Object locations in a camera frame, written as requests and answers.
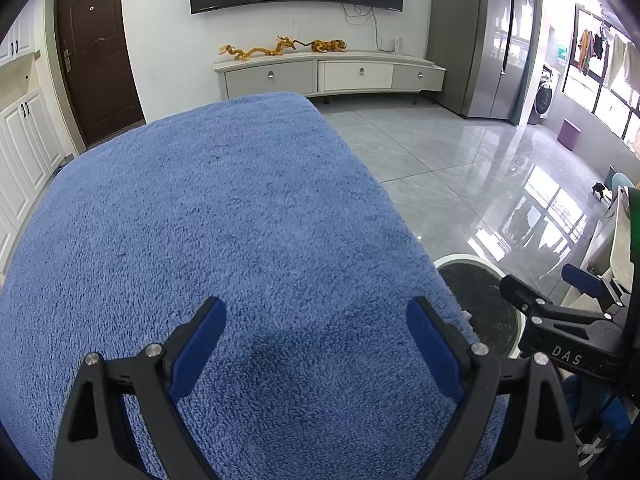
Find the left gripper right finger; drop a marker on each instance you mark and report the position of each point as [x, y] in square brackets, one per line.
[536, 439]

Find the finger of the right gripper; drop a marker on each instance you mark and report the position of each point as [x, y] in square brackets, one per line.
[525, 299]
[606, 291]

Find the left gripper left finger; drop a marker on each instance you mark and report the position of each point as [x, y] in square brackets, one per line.
[96, 441]

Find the white round trash bin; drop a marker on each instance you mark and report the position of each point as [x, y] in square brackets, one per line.
[475, 283]

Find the right gloved hand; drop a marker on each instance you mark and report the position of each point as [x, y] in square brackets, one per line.
[599, 416]

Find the beige sofa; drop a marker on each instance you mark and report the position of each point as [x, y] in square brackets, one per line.
[614, 253]

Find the purple stool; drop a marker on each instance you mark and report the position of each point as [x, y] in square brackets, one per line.
[569, 134]

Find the washing machine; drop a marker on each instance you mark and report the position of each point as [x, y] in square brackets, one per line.
[544, 94]

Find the blue fluffy blanket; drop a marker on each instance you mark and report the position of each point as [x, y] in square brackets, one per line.
[260, 203]

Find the silver refrigerator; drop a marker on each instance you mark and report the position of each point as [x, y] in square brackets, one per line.
[484, 47]

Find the white tv cabinet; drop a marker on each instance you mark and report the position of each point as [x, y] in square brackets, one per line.
[329, 74]

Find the golden tiger figurine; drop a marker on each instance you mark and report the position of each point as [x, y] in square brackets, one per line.
[325, 46]

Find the golden dragon figurine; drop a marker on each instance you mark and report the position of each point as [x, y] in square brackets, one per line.
[283, 44]

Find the brown entrance door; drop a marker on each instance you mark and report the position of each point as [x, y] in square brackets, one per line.
[96, 69]

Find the white wall cupboard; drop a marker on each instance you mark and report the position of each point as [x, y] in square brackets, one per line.
[30, 149]

